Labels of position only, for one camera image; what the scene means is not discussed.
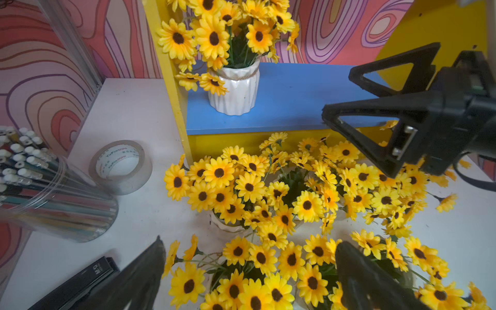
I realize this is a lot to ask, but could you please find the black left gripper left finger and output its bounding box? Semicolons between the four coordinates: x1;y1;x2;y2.
77;237;167;310

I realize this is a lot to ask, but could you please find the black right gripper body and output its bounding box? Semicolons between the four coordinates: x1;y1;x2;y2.
421;51;495;176

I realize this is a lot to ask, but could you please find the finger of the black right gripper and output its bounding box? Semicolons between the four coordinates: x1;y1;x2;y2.
348;42;441;97
322;91;442;178

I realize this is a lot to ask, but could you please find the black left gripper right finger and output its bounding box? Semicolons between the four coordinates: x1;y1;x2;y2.
335;242;429;309

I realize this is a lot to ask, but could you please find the sunflower pot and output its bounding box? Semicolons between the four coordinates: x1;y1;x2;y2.
278;235;347;309
158;1;300;116
364;164;459;239
162;235;295;309
259;132;344;235
351;229;490;309
305;137;399;222
164;146;272;230

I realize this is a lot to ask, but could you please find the black stapler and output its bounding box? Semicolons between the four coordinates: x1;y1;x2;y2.
29;257;120;310

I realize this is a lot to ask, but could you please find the white tape roll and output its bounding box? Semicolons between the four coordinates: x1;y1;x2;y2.
89;140;152;196

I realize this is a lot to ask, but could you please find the yellow pink blue wooden shelf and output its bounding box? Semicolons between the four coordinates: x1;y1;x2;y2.
158;1;495;161

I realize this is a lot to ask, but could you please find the clear cup of pencils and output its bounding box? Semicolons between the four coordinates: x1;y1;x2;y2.
1;126;118;243

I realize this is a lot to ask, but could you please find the aluminium frame post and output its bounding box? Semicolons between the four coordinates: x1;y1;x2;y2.
37;0;104;93

